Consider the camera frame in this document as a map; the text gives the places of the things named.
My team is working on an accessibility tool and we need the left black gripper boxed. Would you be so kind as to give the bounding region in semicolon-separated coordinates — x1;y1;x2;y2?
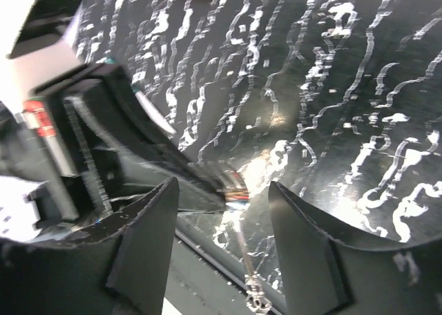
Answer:
1;62;225;239

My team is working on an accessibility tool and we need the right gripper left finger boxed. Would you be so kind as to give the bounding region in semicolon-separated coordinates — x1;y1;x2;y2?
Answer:
65;178;180;314

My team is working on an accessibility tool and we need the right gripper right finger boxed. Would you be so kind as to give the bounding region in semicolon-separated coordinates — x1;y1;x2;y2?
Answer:
269;182;441;314

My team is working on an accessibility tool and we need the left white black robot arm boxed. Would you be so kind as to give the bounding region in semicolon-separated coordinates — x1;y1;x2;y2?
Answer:
1;0;227;241

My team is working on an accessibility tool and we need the black marbled table mat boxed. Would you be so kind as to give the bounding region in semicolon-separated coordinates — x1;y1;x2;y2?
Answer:
76;0;441;291

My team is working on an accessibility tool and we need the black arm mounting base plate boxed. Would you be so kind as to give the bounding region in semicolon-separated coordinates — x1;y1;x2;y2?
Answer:
162;229;252;314

